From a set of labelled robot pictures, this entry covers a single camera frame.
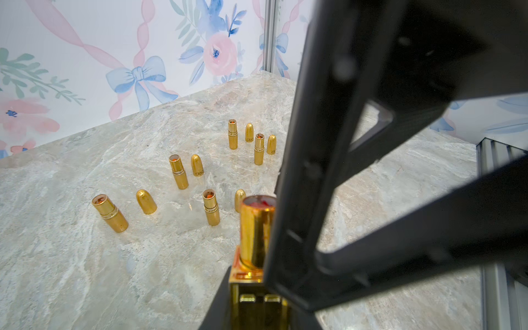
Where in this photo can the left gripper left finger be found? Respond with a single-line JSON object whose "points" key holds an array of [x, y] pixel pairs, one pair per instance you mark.
{"points": [[218, 316]]}

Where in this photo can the gold lipstick cap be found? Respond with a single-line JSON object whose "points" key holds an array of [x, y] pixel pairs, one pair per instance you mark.
{"points": [[240, 195], [249, 132], [271, 145], [197, 165], [146, 202]]}

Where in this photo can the square gold lipstick box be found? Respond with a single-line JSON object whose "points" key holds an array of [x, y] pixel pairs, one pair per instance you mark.
{"points": [[252, 306]]}

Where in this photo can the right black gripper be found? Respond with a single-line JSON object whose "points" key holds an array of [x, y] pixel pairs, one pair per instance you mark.
{"points": [[416, 57]]}

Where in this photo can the aluminium front rail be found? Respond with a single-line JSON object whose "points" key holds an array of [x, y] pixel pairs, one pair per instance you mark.
{"points": [[504, 281]]}

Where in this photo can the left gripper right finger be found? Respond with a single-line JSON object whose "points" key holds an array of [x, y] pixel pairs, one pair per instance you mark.
{"points": [[301, 319]]}

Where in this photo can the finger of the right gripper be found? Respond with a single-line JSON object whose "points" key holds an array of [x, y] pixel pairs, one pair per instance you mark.
{"points": [[345, 53], [450, 233]]}

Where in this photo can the right aluminium corner post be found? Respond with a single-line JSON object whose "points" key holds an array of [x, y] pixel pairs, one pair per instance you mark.
{"points": [[269, 36]]}

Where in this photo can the gold lipstick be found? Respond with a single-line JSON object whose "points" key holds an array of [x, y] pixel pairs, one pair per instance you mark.
{"points": [[178, 171], [232, 134], [110, 213], [211, 207], [259, 149]]}

